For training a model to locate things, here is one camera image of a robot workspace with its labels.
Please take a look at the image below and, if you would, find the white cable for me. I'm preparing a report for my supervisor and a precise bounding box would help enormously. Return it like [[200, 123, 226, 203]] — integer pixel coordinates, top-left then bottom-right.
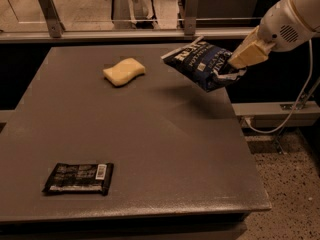
[[242, 38, 315, 135]]

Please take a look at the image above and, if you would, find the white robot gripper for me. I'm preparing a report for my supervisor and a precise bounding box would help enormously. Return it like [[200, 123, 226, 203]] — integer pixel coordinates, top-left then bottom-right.
[[228, 0, 317, 69]]

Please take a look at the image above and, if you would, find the right metal railing bracket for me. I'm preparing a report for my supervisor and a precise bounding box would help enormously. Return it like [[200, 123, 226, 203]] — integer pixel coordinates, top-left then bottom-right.
[[184, 0, 198, 36]]

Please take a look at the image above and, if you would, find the glass railing panel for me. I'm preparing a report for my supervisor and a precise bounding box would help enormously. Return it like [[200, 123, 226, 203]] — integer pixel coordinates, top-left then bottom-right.
[[0, 0, 260, 33]]

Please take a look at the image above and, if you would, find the left metal railing bracket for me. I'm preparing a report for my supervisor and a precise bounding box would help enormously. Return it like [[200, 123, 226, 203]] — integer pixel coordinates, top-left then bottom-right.
[[38, 0, 65, 38]]

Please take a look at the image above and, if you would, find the black snack bar wrapper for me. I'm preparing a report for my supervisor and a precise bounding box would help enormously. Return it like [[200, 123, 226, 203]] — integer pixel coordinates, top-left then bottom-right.
[[43, 163, 114, 196]]

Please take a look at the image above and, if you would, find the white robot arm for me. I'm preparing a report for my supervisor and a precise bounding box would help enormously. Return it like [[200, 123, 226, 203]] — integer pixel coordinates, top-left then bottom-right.
[[228, 0, 320, 69]]

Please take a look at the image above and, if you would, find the metal railing bracket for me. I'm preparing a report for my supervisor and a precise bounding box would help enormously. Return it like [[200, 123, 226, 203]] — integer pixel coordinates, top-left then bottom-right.
[[38, 0, 65, 38], [184, 0, 198, 36]]

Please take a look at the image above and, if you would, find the blue Kettle chip bag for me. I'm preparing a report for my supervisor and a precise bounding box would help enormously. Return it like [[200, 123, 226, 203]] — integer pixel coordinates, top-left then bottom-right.
[[161, 37, 247, 92]]

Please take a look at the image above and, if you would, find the yellow sponge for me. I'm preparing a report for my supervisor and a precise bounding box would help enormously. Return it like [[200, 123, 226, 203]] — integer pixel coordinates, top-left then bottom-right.
[[103, 58, 146, 87]]

